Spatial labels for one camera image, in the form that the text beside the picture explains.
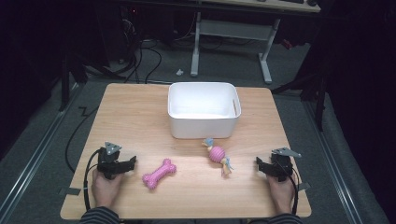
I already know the bundle of black floor cables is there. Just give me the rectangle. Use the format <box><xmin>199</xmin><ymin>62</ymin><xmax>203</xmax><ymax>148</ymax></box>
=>
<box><xmin>83</xmin><ymin>18</ymin><xmax>164</xmax><ymax>85</ymax></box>

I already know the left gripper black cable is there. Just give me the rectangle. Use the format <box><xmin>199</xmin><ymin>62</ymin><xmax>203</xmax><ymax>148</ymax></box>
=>
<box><xmin>82</xmin><ymin>148</ymin><xmax>104</xmax><ymax>213</ymax></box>

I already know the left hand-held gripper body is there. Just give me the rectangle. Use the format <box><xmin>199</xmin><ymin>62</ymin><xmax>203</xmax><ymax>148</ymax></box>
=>
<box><xmin>96</xmin><ymin>141</ymin><xmax>126</xmax><ymax>181</ymax></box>

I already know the black metal stand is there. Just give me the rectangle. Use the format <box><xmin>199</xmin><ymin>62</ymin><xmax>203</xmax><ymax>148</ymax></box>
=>
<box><xmin>58</xmin><ymin>52</ymin><xmax>90</xmax><ymax>112</ymax></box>
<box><xmin>270</xmin><ymin>62</ymin><xmax>331</xmax><ymax>133</ymax></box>

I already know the pink ball rope toy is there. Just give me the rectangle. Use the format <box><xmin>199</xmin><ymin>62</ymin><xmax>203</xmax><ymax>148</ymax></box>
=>
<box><xmin>201</xmin><ymin>137</ymin><xmax>234</xmax><ymax>178</ymax></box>

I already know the dark computer tower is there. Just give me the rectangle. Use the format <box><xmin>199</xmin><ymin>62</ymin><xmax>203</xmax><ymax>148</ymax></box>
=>
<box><xmin>96</xmin><ymin>4</ymin><xmax>142</xmax><ymax>66</ymax></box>

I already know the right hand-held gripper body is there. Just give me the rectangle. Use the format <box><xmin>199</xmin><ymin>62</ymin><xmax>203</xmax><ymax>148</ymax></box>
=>
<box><xmin>268</xmin><ymin>147</ymin><xmax>303</xmax><ymax>183</ymax></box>

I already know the pink bone toy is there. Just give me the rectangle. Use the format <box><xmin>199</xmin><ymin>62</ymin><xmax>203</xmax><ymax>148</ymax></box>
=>
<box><xmin>141</xmin><ymin>158</ymin><xmax>177</xmax><ymax>190</ymax></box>

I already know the metal floor rail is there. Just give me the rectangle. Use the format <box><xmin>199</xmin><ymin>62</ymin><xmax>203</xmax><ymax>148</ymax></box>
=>
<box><xmin>303</xmin><ymin>99</ymin><xmax>365</xmax><ymax>224</ymax></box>
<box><xmin>0</xmin><ymin>83</ymin><xmax>82</xmax><ymax>218</ymax></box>

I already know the white plastic bin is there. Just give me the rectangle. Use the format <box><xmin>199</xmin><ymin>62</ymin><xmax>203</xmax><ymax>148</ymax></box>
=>
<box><xmin>167</xmin><ymin>81</ymin><xmax>243</xmax><ymax>140</ymax></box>

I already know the grey tape piece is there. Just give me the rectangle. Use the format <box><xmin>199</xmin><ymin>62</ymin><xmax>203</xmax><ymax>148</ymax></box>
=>
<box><xmin>59</xmin><ymin>187</ymin><xmax>82</xmax><ymax>197</ymax></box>

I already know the person's right hand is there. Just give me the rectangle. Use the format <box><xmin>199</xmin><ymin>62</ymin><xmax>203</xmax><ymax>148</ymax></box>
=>
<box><xmin>266</xmin><ymin>174</ymin><xmax>297</xmax><ymax>216</ymax></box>

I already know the wooden desk with white legs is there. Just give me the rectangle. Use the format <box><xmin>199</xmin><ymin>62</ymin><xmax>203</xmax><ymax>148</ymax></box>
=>
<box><xmin>190</xmin><ymin>0</ymin><xmax>321</xmax><ymax>85</ymax></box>

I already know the person's left hand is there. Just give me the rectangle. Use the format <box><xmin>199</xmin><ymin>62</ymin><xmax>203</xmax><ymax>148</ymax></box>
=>
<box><xmin>91</xmin><ymin>169</ymin><xmax>125</xmax><ymax>209</ymax></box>

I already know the black floor cable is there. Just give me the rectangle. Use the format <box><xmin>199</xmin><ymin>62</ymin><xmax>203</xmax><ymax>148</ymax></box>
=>
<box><xmin>64</xmin><ymin>105</ymin><xmax>100</xmax><ymax>174</ymax></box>

